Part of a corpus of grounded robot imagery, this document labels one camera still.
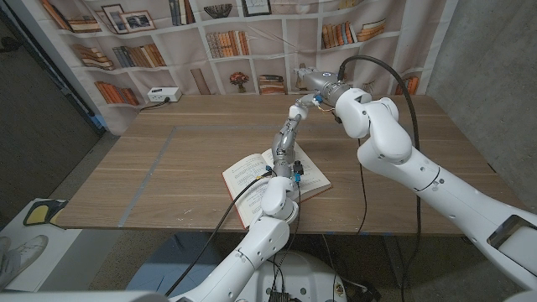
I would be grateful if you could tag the grey finned torso module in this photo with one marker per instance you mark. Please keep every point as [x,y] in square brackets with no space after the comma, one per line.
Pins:
[279,296]

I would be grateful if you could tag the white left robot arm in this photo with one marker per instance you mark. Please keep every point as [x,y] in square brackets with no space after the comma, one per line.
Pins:
[251,243]

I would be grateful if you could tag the white sneaker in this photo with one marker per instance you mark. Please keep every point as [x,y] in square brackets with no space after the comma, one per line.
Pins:
[25,256]

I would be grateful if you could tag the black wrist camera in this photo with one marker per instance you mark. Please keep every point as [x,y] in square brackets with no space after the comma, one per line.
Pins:
[337,119]
[298,168]

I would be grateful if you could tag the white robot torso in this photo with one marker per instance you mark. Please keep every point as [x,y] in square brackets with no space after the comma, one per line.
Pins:
[310,277]

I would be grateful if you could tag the open book red cover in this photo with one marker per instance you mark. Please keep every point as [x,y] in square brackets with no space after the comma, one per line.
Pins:
[314,176]

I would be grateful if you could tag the white airpods case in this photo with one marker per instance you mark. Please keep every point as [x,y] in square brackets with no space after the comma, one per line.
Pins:
[298,112]

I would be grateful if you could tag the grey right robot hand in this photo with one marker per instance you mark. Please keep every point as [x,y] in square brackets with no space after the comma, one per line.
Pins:
[323,84]

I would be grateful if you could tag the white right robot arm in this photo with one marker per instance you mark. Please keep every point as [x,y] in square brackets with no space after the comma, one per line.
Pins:
[436,180]

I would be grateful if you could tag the printed bookshelf backdrop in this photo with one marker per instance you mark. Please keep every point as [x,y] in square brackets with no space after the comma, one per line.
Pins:
[251,54]

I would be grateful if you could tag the white floor board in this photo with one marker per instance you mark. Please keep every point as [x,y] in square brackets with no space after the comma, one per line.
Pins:
[58,247]

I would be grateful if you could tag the blue floor mat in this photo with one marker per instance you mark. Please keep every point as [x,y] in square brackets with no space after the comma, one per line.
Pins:
[176,264]

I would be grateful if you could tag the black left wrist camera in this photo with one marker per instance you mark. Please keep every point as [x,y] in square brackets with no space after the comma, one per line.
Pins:
[298,168]

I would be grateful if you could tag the yellow and black pad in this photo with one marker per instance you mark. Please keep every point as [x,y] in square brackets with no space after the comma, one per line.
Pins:
[38,214]

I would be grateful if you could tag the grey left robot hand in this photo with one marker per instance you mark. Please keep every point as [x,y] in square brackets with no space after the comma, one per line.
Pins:
[285,144]

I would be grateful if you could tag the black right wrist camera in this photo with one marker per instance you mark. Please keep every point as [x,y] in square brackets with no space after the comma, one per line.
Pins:
[337,119]

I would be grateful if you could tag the white power strip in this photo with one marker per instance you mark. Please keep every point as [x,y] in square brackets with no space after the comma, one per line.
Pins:
[163,94]

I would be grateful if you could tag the black floor adapter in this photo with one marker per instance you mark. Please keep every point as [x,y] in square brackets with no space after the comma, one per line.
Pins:
[363,293]

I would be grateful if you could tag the grey table leg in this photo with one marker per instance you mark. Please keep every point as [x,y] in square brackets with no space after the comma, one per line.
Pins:
[396,260]

